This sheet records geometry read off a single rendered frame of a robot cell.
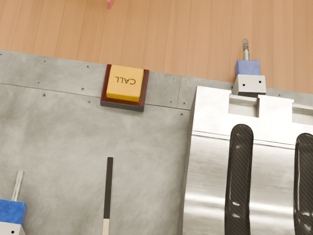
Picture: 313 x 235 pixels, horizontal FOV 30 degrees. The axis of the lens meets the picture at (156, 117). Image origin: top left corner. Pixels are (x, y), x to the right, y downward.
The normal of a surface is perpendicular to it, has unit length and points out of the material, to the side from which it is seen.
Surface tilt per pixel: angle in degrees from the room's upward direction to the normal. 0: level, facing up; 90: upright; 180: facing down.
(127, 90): 0
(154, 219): 0
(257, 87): 0
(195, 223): 26
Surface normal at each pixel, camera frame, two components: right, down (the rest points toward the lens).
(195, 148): 0.07, -0.40
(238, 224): 0.04, -0.77
